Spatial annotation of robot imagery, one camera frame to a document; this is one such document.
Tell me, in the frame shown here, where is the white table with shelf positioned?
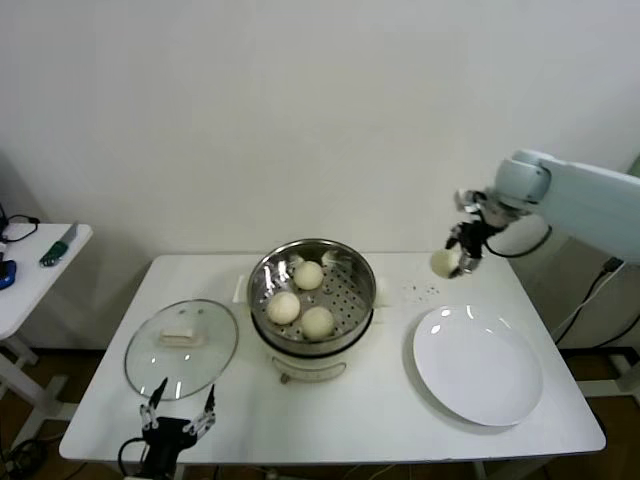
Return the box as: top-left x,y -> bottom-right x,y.
579,349 -> 640,401

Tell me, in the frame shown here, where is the white electric cooking pot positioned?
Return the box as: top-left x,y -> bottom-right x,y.
249,304 -> 387,386

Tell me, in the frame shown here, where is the round glass pot lid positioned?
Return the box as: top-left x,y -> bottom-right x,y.
123,298 -> 240,401

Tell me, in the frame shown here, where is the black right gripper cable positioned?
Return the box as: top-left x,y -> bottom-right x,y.
482,224 -> 554,259

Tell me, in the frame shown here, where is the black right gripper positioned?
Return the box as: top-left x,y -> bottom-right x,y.
446,219 -> 501,277

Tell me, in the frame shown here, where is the round white plate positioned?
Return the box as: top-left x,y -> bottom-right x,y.
412,304 -> 545,428

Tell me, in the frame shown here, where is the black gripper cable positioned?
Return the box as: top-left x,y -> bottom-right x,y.
482,224 -> 554,259
117,437 -> 150,476

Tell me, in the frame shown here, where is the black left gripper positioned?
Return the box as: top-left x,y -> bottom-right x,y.
138,377 -> 218,476

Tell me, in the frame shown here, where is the black power cable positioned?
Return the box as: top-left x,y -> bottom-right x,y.
549,269 -> 640,351

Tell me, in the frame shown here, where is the green handled knife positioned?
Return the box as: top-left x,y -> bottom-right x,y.
39,221 -> 80,268

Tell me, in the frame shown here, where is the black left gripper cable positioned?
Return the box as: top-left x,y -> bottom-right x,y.
117,437 -> 150,476

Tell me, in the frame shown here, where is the white steamed baozi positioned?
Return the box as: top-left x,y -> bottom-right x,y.
430,249 -> 464,279
293,260 -> 325,291
300,306 -> 335,341
267,292 -> 302,326

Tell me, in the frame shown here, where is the white side table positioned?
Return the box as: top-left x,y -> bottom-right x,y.
0,223 -> 94,434

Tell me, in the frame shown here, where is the stainless steel steamer basket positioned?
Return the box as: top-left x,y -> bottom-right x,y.
232,238 -> 393,347

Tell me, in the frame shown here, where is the black cable on side table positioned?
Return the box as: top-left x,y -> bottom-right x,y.
0,214 -> 40,246

